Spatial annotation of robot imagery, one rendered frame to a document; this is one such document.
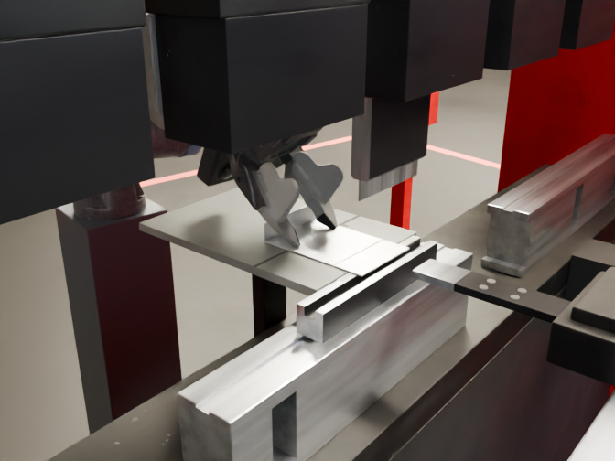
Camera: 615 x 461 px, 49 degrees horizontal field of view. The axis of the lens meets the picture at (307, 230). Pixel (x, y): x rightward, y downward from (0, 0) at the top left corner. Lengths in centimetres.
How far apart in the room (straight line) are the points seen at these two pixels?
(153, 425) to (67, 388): 166
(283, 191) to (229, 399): 24
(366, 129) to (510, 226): 42
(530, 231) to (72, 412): 161
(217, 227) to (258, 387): 27
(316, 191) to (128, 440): 32
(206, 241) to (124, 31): 41
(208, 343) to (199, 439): 190
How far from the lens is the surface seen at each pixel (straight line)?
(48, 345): 259
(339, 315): 61
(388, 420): 68
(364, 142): 60
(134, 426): 68
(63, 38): 34
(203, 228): 77
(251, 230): 76
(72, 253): 154
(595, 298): 59
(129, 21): 36
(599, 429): 53
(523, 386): 103
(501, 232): 98
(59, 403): 228
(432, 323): 75
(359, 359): 64
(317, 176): 75
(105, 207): 145
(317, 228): 76
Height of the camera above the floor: 129
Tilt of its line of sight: 23 degrees down
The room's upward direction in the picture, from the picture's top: straight up
